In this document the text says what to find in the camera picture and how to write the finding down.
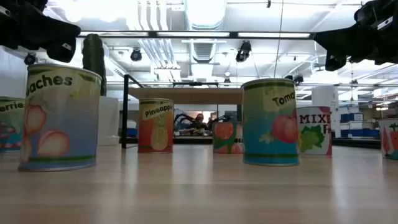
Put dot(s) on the black aluminium table frame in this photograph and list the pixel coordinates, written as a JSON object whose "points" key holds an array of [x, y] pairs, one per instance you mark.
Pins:
{"points": [[192, 140]]}

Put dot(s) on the short orange label can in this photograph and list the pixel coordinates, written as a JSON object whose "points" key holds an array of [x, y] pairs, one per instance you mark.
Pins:
{"points": [[225, 137]]}

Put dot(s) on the tomato label teal can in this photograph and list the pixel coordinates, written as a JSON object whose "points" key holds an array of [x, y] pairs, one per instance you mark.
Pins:
{"points": [[267, 124]]}

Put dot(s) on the person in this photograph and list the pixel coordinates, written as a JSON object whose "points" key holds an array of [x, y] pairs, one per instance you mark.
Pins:
{"points": [[200, 119]]}

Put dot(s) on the wooden shelf with black legs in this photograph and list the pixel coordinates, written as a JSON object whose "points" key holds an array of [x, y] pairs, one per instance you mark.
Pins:
{"points": [[186, 96]]}

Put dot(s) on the green cactus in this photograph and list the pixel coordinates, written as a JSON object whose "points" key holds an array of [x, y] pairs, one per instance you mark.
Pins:
{"points": [[93, 53]]}

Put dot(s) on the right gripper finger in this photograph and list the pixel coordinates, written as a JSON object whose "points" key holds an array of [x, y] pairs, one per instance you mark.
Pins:
{"points": [[339, 45], [339, 34]]}

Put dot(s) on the cherries label teal can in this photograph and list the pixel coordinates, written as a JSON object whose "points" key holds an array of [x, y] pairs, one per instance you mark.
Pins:
{"points": [[11, 130]]}

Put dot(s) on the black background robot arm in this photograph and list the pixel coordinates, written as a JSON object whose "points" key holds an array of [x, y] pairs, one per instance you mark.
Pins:
{"points": [[182, 121]]}

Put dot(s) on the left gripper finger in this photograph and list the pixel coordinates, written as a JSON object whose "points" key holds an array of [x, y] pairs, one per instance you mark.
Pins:
{"points": [[59, 35], [56, 25]]}

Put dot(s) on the blue storage bins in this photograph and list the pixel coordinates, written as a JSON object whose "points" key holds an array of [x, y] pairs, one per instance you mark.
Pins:
{"points": [[357, 133]]}

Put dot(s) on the black ceiling spotlight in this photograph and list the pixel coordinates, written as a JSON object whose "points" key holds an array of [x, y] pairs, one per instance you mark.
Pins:
{"points": [[244, 51], [298, 78], [30, 58], [136, 54]]}

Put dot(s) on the mixed fruit white can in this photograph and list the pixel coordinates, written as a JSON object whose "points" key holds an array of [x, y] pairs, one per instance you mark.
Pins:
{"points": [[315, 130]]}

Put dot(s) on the peaches label tin can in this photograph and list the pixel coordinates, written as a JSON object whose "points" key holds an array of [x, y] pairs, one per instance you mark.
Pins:
{"points": [[62, 124]]}

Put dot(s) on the white column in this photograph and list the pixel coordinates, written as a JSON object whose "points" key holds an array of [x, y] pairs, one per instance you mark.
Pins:
{"points": [[325, 96]]}

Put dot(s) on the pineapple label orange can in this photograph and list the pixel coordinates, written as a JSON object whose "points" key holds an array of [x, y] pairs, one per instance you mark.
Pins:
{"points": [[155, 124]]}

